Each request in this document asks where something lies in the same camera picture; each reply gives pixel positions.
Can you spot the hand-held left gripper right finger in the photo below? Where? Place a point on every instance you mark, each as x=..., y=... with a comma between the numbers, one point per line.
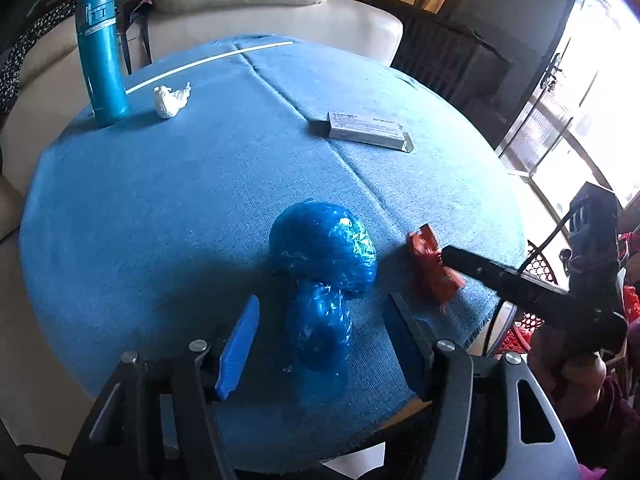
x=402, y=350

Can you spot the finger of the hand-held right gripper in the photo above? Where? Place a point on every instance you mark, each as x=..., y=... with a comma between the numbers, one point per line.
x=500, y=282

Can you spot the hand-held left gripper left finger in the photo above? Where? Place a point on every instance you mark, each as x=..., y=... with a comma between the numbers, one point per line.
x=240, y=350

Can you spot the red plastic basket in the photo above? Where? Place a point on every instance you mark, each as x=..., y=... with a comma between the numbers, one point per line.
x=542, y=260

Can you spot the orange snack wrapper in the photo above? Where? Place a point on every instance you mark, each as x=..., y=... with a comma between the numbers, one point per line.
x=430, y=260

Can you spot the blue plastic bag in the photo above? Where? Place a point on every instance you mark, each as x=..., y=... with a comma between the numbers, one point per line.
x=320, y=250

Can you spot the white medicine box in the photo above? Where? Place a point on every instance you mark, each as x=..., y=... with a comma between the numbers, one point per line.
x=365, y=127

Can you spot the white tissue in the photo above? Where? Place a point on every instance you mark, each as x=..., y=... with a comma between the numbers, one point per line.
x=167, y=102

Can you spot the person's right forearm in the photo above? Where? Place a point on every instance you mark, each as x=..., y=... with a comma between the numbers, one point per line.
x=610, y=425

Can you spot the person's right hand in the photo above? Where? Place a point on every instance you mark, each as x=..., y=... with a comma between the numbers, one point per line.
x=592, y=367

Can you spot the blue tablecloth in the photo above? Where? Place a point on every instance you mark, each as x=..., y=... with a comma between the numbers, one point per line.
x=175, y=200

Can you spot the wooden baby crib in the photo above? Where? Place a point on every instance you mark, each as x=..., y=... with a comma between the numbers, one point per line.
x=440, y=55

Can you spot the thin white rod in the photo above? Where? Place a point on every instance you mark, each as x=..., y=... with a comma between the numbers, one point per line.
x=200, y=61

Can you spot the teal thermos bottle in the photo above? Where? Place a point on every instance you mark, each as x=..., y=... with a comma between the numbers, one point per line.
x=102, y=60

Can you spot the floral dark garment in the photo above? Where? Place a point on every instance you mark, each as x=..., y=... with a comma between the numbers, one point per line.
x=20, y=55

